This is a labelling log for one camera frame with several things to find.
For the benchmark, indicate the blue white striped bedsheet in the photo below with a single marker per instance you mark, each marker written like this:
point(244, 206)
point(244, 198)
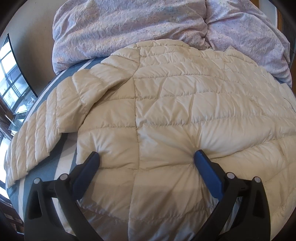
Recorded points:
point(62, 158)

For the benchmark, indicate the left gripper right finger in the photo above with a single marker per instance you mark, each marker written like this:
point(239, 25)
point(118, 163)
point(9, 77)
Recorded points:
point(242, 211)

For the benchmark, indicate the cream quilted down jacket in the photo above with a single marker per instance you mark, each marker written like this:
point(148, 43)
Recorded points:
point(146, 109)

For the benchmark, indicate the window with dark frame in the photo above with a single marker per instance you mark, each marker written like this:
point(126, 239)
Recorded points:
point(16, 92)

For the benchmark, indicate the lilac floral duvet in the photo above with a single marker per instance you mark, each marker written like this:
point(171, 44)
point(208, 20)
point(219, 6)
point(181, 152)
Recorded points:
point(93, 29)

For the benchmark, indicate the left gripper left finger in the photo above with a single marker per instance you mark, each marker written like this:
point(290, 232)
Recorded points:
point(41, 219)

